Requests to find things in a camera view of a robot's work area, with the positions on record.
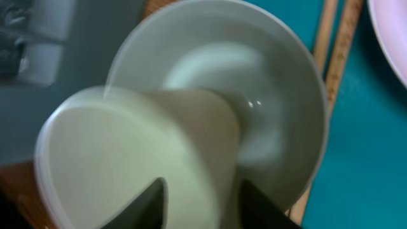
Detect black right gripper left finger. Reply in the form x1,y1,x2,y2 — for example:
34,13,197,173
102,177,167,229

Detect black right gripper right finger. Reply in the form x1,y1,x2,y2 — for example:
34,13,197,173
238,180,301,229

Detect white paper cup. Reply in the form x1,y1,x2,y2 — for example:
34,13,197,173
34,87,240,228

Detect grey round bowl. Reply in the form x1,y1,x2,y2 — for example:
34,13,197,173
107,1,329,210

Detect teal plastic serving tray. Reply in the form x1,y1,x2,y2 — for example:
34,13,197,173
244,0,407,229

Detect left wooden chopstick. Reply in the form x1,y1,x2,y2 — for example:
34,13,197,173
313,0,338,74

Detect wooden chopstick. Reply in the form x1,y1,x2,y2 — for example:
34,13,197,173
313,0,338,74
287,0,365,225

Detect right wooden chopstick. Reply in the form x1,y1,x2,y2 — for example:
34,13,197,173
287,0,365,225

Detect large white round plate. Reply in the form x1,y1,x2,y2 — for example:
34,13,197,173
368,0,406,87

